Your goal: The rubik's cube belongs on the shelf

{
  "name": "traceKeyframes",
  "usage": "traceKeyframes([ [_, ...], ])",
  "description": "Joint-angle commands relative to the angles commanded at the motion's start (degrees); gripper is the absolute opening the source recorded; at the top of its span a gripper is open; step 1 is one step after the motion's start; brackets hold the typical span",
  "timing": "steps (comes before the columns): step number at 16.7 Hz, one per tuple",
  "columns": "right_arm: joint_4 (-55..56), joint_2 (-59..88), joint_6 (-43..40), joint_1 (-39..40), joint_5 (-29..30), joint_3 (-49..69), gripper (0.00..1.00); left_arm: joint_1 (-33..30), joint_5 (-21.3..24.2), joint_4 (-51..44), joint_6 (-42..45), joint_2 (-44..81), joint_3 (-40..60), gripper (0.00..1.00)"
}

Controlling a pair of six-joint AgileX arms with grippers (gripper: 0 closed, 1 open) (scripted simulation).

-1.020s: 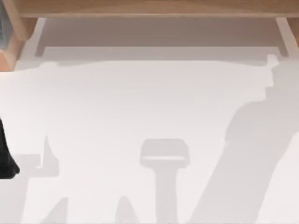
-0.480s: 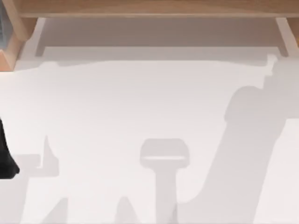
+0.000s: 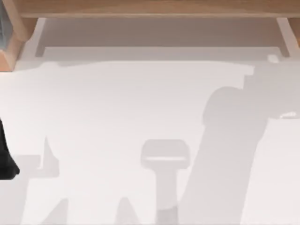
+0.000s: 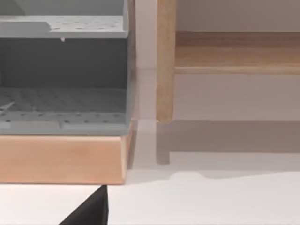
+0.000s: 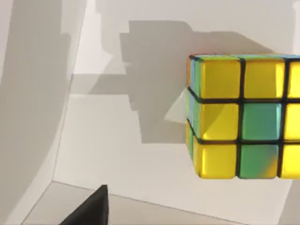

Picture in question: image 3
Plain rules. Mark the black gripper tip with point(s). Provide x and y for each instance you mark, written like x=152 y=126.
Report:
x=7 y=161

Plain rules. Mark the pale wooden drawer front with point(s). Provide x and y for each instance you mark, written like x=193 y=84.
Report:
x=161 y=31

